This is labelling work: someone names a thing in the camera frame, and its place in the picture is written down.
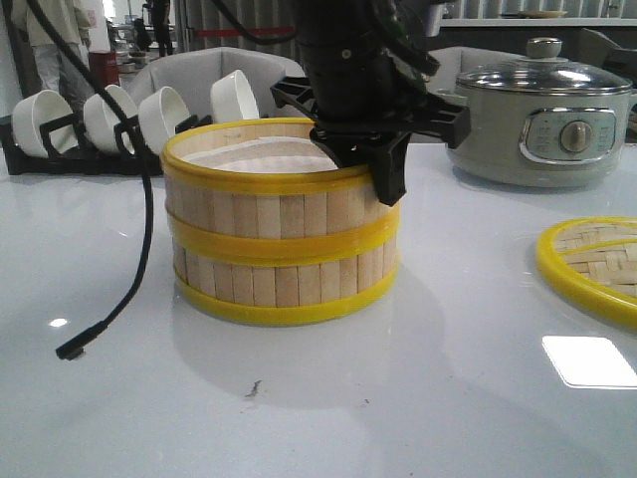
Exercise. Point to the woven bamboo steamer lid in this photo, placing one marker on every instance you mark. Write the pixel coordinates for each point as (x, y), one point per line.
(591, 261)

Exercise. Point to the grey electric cooking pot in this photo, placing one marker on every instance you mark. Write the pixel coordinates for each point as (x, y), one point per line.
(541, 140)

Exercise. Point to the black dish rack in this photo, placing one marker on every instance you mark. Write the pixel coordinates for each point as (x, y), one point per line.
(84, 158)

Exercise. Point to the white bowl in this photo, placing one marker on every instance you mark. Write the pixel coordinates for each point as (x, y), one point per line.
(159, 115)
(234, 102)
(31, 113)
(100, 120)

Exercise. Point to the left grey chair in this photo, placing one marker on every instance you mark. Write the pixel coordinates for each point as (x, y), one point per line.
(250, 75)

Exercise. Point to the person in light clothes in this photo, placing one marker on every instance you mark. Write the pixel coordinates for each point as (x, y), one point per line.
(55, 71)

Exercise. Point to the grey chair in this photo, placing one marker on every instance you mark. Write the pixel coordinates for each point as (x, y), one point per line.
(250, 75)
(456, 60)

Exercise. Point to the glass pot lid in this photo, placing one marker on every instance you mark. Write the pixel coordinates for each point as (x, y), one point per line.
(543, 71)

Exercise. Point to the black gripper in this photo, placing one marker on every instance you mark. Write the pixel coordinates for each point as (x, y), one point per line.
(371, 98)

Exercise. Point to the bamboo steamer basket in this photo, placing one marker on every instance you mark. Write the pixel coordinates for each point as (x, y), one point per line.
(286, 295)
(269, 218)

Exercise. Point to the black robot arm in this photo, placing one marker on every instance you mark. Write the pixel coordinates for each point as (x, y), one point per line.
(402, 27)

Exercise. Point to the person in black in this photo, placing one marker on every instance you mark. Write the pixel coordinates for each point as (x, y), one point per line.
(159, 12)

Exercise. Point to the right grey chair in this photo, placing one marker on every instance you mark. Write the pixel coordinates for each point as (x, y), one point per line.
(456, 60)

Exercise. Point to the red bin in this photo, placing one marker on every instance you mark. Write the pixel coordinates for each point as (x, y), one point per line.
(104, 67)

